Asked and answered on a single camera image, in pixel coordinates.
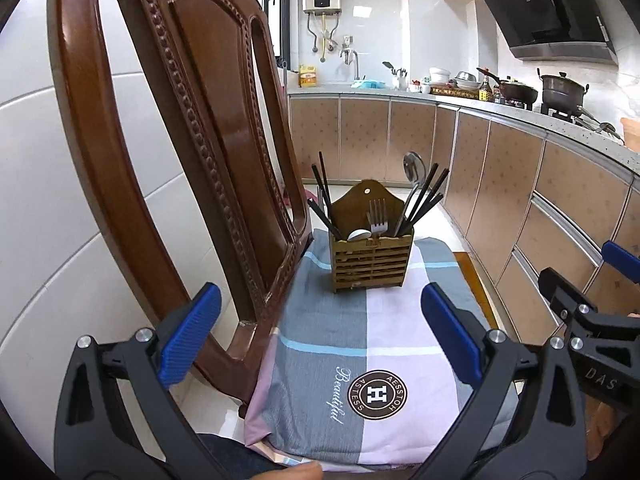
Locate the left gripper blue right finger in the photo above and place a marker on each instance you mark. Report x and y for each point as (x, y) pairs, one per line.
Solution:
(458, 333)

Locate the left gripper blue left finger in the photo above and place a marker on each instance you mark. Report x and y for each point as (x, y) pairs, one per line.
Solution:
(183, 333)

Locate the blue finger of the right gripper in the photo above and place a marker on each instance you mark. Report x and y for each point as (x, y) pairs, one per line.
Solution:
(622, 261)

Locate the black chopstick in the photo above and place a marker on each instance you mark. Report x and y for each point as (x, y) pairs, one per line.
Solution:
(424, 188)
(323, 199)
(435, 188)
(324, 218)
(326, 186)
(426, 207)

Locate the steel fork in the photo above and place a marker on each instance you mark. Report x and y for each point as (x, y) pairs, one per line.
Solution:
(377, 217)

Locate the white ceramic spoon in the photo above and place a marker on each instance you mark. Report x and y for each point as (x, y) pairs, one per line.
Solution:
(359, 234)

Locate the large steel spoon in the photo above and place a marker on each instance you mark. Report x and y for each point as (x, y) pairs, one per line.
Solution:
(415, 172)

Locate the kitchen counter cabinets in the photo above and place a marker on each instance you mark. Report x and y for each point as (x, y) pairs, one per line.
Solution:
(525, 191)

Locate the steel kitchen faucet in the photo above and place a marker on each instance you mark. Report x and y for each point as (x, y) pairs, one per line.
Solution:
(349, 55)

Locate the person's right hand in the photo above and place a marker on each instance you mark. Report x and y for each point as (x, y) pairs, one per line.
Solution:
(601, 426)

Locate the person's left hand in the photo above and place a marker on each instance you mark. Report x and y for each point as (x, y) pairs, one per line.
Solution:
(305, 471)

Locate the checked grey pink cushion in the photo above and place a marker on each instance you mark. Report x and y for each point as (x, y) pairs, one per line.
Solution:
(357, 379)

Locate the wooden utensil holder box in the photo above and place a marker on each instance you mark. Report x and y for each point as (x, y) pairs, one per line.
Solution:
(382, 259)

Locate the orange plastic basket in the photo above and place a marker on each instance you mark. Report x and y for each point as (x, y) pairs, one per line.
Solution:
(631, 129)

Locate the dark cooking pot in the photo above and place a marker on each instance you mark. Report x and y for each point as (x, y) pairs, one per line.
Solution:
(561, 96)

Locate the black wok pan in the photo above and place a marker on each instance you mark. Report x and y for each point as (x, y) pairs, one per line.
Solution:
(512, 90)

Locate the stack of bowls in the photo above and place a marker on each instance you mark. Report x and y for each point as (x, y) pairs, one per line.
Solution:
(466, 81)

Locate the white utensil cup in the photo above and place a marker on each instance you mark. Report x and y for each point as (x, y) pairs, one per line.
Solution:
(401, 83)

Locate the black range hood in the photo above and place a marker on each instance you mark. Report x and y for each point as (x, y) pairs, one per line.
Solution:
(568, 30)

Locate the carved brown wooden chair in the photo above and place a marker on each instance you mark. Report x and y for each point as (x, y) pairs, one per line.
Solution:
(210, 68)

